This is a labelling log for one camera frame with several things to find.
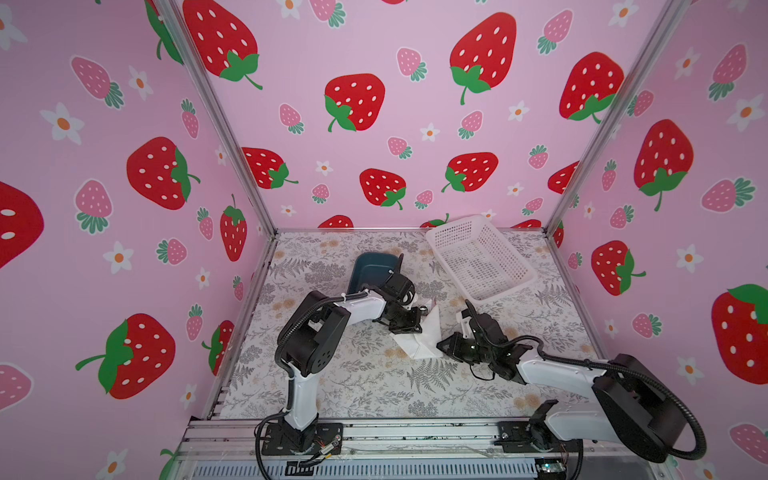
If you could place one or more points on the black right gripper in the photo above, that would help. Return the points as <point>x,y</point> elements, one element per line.
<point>452,346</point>

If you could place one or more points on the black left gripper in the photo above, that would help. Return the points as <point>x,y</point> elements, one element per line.
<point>412,324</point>

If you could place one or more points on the white paper napkin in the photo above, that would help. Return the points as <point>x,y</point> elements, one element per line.
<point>421,346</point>

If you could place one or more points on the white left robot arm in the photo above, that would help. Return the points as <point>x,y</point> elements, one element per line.
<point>307,343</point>

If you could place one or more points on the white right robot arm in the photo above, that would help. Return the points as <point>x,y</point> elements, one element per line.
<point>624,402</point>

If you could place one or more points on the teal plastic tray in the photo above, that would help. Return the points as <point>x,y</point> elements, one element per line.
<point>373,269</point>

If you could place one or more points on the white perforated plastic basket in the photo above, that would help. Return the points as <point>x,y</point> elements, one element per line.
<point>482,263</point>

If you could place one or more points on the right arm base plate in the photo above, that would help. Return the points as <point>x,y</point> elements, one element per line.
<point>521,437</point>

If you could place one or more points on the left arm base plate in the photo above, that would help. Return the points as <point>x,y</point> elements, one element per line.
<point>280,439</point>

